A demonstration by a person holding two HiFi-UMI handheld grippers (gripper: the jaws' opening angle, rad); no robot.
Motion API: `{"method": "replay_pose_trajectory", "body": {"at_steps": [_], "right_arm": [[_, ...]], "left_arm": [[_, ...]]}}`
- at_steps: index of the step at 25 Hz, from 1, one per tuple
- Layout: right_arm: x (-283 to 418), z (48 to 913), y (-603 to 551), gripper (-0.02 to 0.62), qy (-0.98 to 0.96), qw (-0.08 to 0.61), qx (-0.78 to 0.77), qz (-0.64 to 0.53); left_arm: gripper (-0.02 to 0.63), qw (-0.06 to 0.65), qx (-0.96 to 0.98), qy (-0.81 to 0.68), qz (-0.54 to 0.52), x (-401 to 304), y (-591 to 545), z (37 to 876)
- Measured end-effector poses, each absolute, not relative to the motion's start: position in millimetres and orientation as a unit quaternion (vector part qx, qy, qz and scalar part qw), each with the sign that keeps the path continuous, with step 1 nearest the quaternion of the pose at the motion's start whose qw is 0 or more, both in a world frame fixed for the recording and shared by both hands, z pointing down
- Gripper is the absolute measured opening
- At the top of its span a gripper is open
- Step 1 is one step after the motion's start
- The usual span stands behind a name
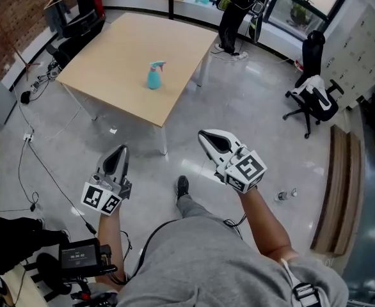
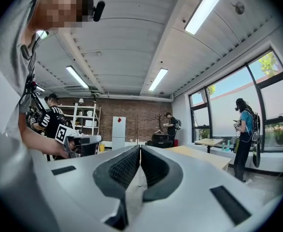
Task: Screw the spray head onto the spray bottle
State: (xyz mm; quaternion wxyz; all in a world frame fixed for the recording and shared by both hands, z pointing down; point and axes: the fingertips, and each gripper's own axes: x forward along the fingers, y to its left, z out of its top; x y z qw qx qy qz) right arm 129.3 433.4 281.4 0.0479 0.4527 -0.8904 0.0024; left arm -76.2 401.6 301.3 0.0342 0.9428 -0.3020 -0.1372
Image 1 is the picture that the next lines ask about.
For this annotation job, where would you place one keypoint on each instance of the person's left forearm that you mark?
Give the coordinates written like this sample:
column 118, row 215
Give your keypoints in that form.
column 109, row 238

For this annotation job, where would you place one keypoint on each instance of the wooden coat stand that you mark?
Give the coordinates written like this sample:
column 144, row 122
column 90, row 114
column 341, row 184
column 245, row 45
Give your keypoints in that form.
column 26, row 64

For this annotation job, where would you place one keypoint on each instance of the wooden bench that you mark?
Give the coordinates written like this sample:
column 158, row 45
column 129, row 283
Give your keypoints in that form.
column 338, row 197

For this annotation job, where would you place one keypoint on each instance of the white power strip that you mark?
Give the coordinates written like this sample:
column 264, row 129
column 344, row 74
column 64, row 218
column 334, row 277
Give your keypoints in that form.
column 28, row 137

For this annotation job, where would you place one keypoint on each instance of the black stool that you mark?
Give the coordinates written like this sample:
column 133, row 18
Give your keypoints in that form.
column 51, row 267

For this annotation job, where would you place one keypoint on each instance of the teal spray bottle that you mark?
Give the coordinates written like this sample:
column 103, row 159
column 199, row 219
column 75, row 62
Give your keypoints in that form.
column 154, row 80

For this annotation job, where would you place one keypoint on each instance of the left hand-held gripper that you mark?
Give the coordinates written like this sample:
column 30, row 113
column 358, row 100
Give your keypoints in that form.
column 94, row 197

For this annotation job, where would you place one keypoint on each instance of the red white jug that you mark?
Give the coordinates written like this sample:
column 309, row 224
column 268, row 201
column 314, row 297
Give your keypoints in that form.
column 299, row 64

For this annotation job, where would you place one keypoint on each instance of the round beige table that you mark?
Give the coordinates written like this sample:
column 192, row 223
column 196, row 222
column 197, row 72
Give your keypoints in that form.
column 24, row 286

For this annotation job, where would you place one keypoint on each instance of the light wooden table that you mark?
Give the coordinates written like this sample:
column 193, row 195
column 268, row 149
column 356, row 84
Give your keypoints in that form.
column 136, row 59

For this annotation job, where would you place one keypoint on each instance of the person's gray shirt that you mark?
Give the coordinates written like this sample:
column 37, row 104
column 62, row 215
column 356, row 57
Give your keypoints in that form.
column 213, row 267

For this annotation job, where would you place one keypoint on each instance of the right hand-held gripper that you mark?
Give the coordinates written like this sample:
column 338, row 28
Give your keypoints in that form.
column 245, row 171

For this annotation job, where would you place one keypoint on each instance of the small black monitor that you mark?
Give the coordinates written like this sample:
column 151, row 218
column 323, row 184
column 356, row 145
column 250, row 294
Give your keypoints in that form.
column 78, row 254

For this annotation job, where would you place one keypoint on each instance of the black camera mount rig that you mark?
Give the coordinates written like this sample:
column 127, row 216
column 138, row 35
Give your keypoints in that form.
column 91, row 286

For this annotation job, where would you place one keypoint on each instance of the person's gray trouser leg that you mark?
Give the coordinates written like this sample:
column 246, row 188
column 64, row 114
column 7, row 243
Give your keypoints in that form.
column 194, row 208

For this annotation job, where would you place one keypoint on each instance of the white cloth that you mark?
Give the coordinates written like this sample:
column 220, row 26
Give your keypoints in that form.
column 314, row 83

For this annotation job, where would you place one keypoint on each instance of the person's black shoe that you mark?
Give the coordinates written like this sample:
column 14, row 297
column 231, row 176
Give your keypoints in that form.
column 182, row 187

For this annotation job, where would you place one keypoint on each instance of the person's right forearm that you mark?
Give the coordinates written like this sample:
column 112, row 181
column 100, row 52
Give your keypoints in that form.
column 266, row 225

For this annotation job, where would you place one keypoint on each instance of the black office chair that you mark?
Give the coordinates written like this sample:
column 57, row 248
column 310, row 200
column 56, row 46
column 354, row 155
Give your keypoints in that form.
column 312, row 59

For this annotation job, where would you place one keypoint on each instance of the gray lockers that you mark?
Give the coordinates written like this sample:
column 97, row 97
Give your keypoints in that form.
column 363, row 50

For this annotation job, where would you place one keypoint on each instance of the small white cap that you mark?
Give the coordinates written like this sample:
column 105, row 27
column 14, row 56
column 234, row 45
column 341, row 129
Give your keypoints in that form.
column 293, row 192

